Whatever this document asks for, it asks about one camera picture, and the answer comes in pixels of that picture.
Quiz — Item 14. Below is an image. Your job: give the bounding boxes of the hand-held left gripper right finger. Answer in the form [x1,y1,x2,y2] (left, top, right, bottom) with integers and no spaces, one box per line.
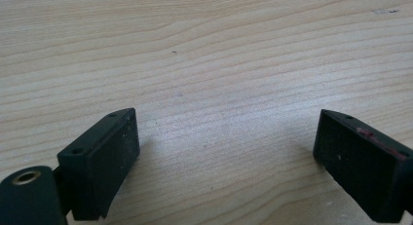
[313,108,413,224]

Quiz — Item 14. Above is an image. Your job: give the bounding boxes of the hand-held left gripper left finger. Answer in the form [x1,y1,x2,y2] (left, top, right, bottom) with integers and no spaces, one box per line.
[56,107,141,221]

